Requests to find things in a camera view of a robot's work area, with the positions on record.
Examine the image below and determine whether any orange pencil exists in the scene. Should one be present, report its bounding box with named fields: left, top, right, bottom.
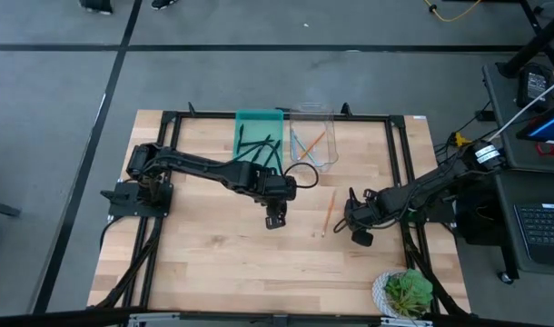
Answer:
left=321, top=188, right=338, bottom=239
left=298, top=130, right=328, bottom=161

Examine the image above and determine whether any blue pencil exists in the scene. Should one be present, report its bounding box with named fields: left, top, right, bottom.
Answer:
left=290, top=129, right=301, bottom=163

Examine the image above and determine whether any teal translucent plastic bin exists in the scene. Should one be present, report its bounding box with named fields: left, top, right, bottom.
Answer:
left=232, top=108, right=286, bottom=172

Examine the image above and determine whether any clear plastic bin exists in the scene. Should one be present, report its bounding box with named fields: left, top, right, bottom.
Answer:
left=288, top=102, right=340, bottom=173

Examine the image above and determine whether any green succulent in white pot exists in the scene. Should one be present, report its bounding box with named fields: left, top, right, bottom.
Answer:
left=371, top=267, right=436, bottom=320

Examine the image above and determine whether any black box under desk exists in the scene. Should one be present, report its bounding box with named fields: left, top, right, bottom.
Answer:
left=453, top=199, right=508, bottom=249

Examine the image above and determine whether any grey side desk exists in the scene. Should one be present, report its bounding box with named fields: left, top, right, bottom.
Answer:
left=480, top=61, right=554, bottom=278

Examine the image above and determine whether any black laptop keyboard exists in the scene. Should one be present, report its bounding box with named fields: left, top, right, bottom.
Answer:
left=512, top=203, right=554, bottom=268

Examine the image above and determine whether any white rod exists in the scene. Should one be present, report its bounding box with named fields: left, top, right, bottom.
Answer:
left=488, top=74, right=554, bottom=142

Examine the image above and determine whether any black power adapter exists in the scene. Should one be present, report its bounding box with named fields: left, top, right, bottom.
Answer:
left=516, top=62, right=554, bottom=114

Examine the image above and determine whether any person's shoe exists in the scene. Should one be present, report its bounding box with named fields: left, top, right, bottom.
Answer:
left=149, top=0, right=182, bottom=11
left=78, top=0, right=114, bottom=15

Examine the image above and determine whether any black diagonal pole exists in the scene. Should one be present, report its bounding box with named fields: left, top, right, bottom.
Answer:
left=497, top=7, right=554, bottom=79

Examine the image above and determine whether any black front crossbar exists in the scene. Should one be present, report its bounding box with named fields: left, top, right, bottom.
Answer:
left=0, top=306, right=554, bottom=327

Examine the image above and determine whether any grey chair base leg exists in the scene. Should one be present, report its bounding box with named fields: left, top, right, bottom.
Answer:
left=0, top=197, right=23, bottom=219

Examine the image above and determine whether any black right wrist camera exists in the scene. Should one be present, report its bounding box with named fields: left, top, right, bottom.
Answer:
left=351, top=228, right=375, bottom=249

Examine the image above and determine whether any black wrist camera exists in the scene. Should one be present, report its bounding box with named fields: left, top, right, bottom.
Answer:
left=262, top=201, right=290, bottom=231
left=351, top=228, right=375, bottom=249

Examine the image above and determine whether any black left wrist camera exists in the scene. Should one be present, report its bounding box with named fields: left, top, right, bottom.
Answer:
left=262, top=201, right=290, bottom=231

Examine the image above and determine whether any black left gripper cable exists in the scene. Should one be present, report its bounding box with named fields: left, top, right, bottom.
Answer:
left=282, top=162, right=321, bottom=190

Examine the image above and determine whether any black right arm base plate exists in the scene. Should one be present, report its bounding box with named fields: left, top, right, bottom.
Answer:
left=391, top=185, right=455, bottom=223

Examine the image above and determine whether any black aluminium table frame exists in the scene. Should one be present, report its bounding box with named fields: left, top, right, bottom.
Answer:
left=88, top=102, right=471, bottom=319

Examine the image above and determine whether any yellow cable connector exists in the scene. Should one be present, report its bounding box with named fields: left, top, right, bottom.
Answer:
left=448, top=130, right=476, bottom=149

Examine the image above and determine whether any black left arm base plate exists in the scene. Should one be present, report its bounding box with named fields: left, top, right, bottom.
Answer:
left=99, top=181, right=173, bottom=218

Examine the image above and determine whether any yellow floor cable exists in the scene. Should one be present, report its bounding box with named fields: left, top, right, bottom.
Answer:
left=422, top=0, right=483, bottom=24

